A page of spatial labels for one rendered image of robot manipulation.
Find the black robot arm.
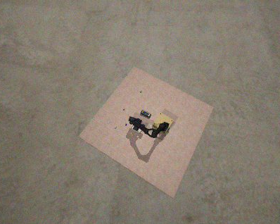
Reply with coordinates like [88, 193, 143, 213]
[129, 116, 169, 138]

